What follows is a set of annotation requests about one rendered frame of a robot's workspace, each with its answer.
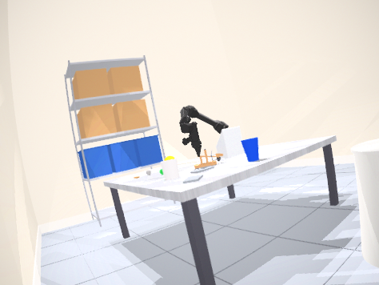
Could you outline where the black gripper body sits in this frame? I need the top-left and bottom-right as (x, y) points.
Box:
(189, 131), (201, 147)

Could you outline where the blue cup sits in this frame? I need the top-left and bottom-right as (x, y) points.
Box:
(241, 138), (259, 162)

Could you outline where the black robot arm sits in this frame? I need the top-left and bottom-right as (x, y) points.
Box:
(179, 105), (228, 146)

